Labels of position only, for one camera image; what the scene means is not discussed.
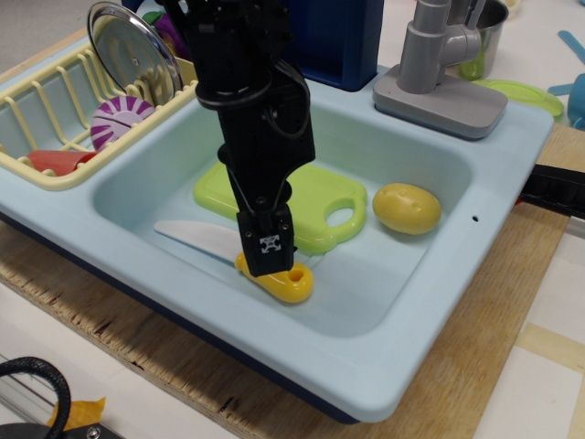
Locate grey toy faucet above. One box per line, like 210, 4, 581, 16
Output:
372, 0, 507, 141

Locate yellow tape piece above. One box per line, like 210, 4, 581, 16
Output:
63, 397, 107, 431

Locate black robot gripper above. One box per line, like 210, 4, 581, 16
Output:
189, 45, 315, 277

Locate purple toy eggplant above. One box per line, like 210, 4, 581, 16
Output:
143, 11, 190, 59

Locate yellow toy potato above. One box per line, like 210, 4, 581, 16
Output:
372, 183, 442, 235

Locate red toy cup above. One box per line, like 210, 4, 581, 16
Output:
27, 150, 97, 177

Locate dark blue box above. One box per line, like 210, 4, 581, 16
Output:
121, 0, 385, 92

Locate green plastic plate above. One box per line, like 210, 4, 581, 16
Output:
473, 80, 565, 120

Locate black clamp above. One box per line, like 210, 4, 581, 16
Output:
516, 165, 584, 220

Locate black braided cable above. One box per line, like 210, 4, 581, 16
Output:
0, 356, 73, 435

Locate cream dish drying rack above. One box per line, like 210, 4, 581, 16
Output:
1, 38, 196, 190

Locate stainless steel pot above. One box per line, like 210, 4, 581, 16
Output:
449, 1, 508, 80

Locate light blue toy sink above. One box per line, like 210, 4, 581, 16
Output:
1, 82, 553, 423

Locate green toy cutting board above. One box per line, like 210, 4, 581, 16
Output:
193, 162, 367, 254

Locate blue plastic utensil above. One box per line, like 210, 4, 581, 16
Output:
558, 30, 585, 64

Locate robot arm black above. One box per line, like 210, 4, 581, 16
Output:
163, 1, 315, 276

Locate purple white toy onion half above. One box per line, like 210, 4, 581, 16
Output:
90, 96, 154, 151

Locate toy knife yellow handle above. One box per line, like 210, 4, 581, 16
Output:
153, 220, 315, 305

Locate silver metal pot lid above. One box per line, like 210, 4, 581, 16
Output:
87, 1, 184, 105

